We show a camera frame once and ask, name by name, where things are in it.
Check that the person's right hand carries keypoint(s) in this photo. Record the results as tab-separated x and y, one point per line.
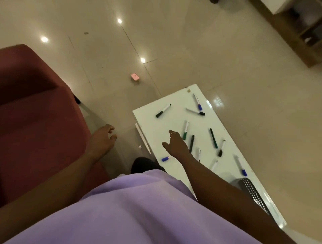
179	147

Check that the person's left hand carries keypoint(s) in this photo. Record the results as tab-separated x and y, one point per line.
99	143

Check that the person's left thumb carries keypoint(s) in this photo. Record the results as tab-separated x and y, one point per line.
112	138

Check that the person's right thumb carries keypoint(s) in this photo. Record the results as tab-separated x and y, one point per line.
167	146

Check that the person's left forearm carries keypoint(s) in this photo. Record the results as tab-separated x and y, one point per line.
50	186

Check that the person's right forearm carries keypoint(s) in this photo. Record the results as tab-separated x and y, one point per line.
226	198

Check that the blue marker cap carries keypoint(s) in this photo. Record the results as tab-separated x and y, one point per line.
165	158

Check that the green capped white marker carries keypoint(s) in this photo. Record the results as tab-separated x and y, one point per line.
185	130

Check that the white low table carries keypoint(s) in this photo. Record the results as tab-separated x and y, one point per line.
173	118

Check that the black trousers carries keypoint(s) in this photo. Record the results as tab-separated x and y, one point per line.
144	164

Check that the white marker with black tip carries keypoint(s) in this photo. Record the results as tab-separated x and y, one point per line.
198	153

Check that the black capped white marker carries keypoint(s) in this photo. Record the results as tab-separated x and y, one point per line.
195	112
163	110
221	148

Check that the dark green marker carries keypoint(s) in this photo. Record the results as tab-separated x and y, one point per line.
213	138

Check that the uncapped white marker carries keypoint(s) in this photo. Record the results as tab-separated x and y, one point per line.
214	165

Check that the blue capped white marker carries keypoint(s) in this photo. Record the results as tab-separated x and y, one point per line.
197	102
240	165

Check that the pink small box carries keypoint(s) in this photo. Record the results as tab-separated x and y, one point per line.
134	77

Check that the purple shirt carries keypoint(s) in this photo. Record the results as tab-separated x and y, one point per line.
130	213

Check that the red upholstered sofa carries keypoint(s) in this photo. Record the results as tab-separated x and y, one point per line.
35	125

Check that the grey mesh basket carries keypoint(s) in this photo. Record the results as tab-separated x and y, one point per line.
251	192

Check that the wooden shelf unit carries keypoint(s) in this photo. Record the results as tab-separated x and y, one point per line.
294	30

